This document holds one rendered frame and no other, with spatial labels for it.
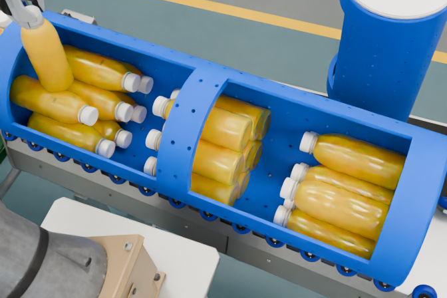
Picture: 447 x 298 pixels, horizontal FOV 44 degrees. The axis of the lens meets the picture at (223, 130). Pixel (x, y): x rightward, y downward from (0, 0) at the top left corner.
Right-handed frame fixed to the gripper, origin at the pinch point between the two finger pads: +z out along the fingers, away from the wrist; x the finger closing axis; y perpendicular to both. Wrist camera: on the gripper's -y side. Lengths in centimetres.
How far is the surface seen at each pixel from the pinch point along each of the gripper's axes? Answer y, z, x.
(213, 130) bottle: 36.3, 15.6, -2.0
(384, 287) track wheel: 74, 38, -11
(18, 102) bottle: -7.2, 20.9, -8.0
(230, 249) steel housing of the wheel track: 42, 47, -12
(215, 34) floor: -28, 130, 109
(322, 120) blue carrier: 53, 26, 14
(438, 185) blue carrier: 76, 10, -1
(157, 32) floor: -55, 130, 100
